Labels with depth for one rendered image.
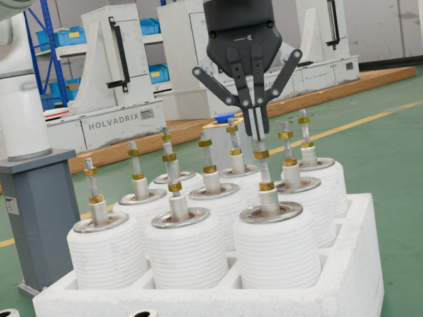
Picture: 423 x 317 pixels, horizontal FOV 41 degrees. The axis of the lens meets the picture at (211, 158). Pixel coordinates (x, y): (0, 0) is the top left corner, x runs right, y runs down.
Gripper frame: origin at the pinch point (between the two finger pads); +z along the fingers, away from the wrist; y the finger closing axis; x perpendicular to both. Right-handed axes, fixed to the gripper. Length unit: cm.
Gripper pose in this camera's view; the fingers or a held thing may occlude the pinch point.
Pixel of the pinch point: (256, 123)
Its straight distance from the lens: 64.7
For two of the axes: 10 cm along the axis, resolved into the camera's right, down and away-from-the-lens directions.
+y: -9.8, 1.5, 1.2
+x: -0.9, 1.9, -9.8
